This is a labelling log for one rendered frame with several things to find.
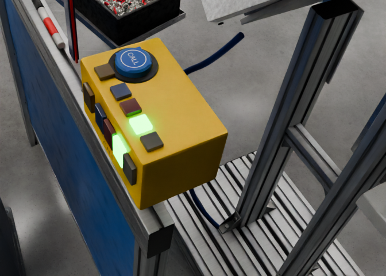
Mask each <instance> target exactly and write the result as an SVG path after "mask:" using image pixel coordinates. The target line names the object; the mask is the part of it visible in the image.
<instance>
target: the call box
mask: <svg viewBox="0 0 386 276"><path fill-rule="evenodd" d="M136 47H141V49H142V50H144V51H146V52H147V53H148V54H149V55H150V56H151V58H152V67H151V70H150V72H149V73H148V74H147V75H146V76H143V77H140V78H128V77H125V76H123V75H121V74H120V73H118V71H117V70H116V68H115V57H116V53H118V52H120V51H121V50H123V49H126V48H136ZM107 63H109V64H110V66H111V67H112V69H113V71H114V72H115V77H113V78H109V79H106V80H102V81H100V80H99V78H98V77H97V75H96V73H95V71H94V67H96V66H100V65H103V64H107ZM80 67H81V74H82V87H83V83H85V82H88V84H89V85H90V87H91V89H92V91H93V92H94V94H95V103H100V105H101V107H102V108H103V110H104V112H105V113H106V115H107V118H108V119H109V120H110V122H111V124H112V126H113V127H114V129H115V131H116V133H117V135H118V136H119V138H120V139H121V141H122V143H123V145H124V146H125V148H126V152H127V153H128V154H129V155H130V157H131V159H132V161H133V162H134V164H135V166H136V167H137V175H136V184H135V185H133V186H131V185H130V183H129V181H128V179H127V177H126V175H125V174H124V172H123V168H121V166H120V165H119V163H118V161H117V159H116V158H115V156H114V154H113V151H112V150H111V148H110V147H109V145H108V143H107V141H106V139H105V138H104V135H103V134H102V132H101V130H100V129H99V127H98V125H97V123H96V122H95V113H91V112H90V111H89V109H88V107H87V105H86V103H85V101H84V111H85V112H86V115H87V116H88V118H89V120H90V121H91V123H92V125H93V127H94V129H95V131H96V133H97V134H98V137H99V138H100V140H101V142H102V144H103V146H104V148H105V150H106V151H107V153H108V155H109V157H110V159H111V161H112V163H113V164H114V166H115V168H116V170H117V171H118V173H119V175H120V177H121V178H122V180H123V182H124V184H125V186H126V188H127V190H128V191H129V193H130V195H131V197H132V199H133V201H134V203H135V204H136V206H137V207H138V208H139V210H143V209H146V208H148V207H150V206H153V205H155V204H158V203H159V202H162V201H165V200H167V199H169V198H171V197H174V196H176V195H178V194H181V193H184V192H185V191H188V190H190V189H193V188H195V187H197V186H200V185H202V184H204V183H206V182H209V181H212V180H213V179H215V178H216V176H217V172H218V169H219V164H220V162H221V158H222V154H223V150H224V147H225V144H226V140H227V136H228V132H227V129H226V128H225V126H224V125H223V124H222V123H221V121H220V120H219V118H218V117H217V115H216V114H215V113H214V112H213V110H212V109H211V107H210V106H209V105H208V103H207V102H206V101H205V99H204V98H203V97H202V95H201V94H200V92H199V91H198V90H197V88H196V87H195V86H194V84H193V83H192V82H191V80H190V79H189V77H188V76H187V75H186V73H185V72H184V71H183V69H182V68H181V67H180V66H179V64H178V62H177V61H176V60H175V58H174V57H173V56H172V55H171V53H170V51H169V50H168V49H167V48H166V46H165V45H164V44H163V42H162V41H161V40H160V38H157V37H156V38H153V39H149V40H145V41H142V42H139V43H135V44H131V45H127V46H124V47H121V48H116V49H112V50H110V51H106V52H102V53H98V54H95V55H91V56H88V57H84V58H82V59H81V61H80ZM124 82H125V83H126V85H127V86H128V88H129V90H130V91H131V92H132V96H131V97H129V98H125V99H122V100H119V101H116V100H115V98H114V96H113V95H112V93H111V91H110V87H111V86H114V85H117V84H120V83H124ZM132 98H135V99H136V101H137V102H138V104H139V105H140V107H141V109H142V112H141V113H139V114H135V115H133V116H130V117H126V116H125V115H124V113H123V111H122V110H121V108H120V106H119V103H120V102H123V101H126V100H129V99H132ZM83 100H84V93H83ZM143 114H145V115H146V116H147V118H148V120H149V121H150V123H151V124H152V126H153V127H152V129H151V130H149V131H146V132H143V133H140V134H138V135H137V134H136V133H135V131H134V129H133V128H132V126H131V125H130V123H129V120H130V119H131V118H134V117H137V116H140V115H143ZM154 131H156V132H157V134H158V135H159V137H160V138H161V140H162V142H163V143H164V146H163V147H161V148H159V149H156V150H154V151H151V152H147V151H146V149H145V148H144V146H143V144H142V143H141V141H140V137H141V136H143V135H146V134H149V133H151V132H154Z"/></svg>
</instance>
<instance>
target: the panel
mask: <svg viewBox="0 0 386 276"><path fill-rule="evenodd" d="M2 2H3V6H4V10H5V14H6V19H7V24H8V27H9V32H10V37H11V41H12V45H13V51H14V56H15V58H16V62H17V67H18V72H19V75H20V80H21V85H22V90H23V93H24V99H25V103H26V107H27V111H28V115H29V120H30V124H31V126H32V128H33V130H34V133H35V135H36V137H37V140H38V142H39V143H40V146H41V148H42V150H43V152H44V155H45V157H46V159H47V161H48V163H49V166H50V168H51V170H52V172H53V174H54V176H55V178H56V181H57V183H58V185H59V188H60V190H61V192H62V194H63V196H64V199H65V201H66V203H67V205H68V207H69V209H70V211H71V214H72V216H73V218H74V220H75V222H76V225H77V227H78V229H79V231H80V234H81V236H82V238H83V240H84V242H85V244H86V247H87V249H88V251H89V253H90V255H91V257H92V260H93V262H94V264H95V267H96V269H97V270H98V273H99V275H100V276H133V263H134V241H135V237H134V235H133V232H132V230H131V229H130V227H129V225H128V223H127V221H126V219H125V217H124V215H123V214H122V212H121V210H120V208H119V206H118V204H117V202H116V200H115V198H114V196H113V194H112V192H111V190H110V189H109V187H108V185H107V183H106V181H105V179H104V177H103V175H102V173H101V171H100V169H99V167H98V165H97V164H96V162H95V160H94V158H93V156H92V154H91V152H90V150H89V149H88V146H87V144H86V142H85V140H84V139H83V137H82V135H81V133H80V131H79V129H78V127H77V126H76V124H75V122H74V119H73V118H72V116H71V114H70V112H69V110H68V108H67V106H66V104H65V102H64V101H63V99H62V97H61V95H60V93H59V91H58V89H57V87H56V85H55V83H54V81H53V79H52V77H51V76H50V74H49V72H48V70H47V68H46V66H45V64H44V62H43V60H42V58H41V56H40V54H39V52H38V50H37V49H36V47H35V45H34V43H33V41H32V39H31V37H30V36H29V33H28V31H27V30H26V27H25V25H24V24H23V22H22V20H21V18H20V16H19V14H18V12H17V11H16V9H15V7H14V5H13V3H12V1H11V0H2Z"/></svg>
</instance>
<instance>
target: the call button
mask: <svg viewBox="0 0 386 276"><path fill-rule="evenodd" d="M151 67H152V58H151V56H150V55H149V54H148V53H147V52H146V51H144V50H142V49H141V47H136V48H126V49H123V50H121V51H120V52H118V53H116V57H115V68H116V70H117V71H118V73H120V74H121V75H123V76H125V77H128V78H140V77H143V76H146V75H147V74H148V73H149V72H150V70H151Z"/></svg>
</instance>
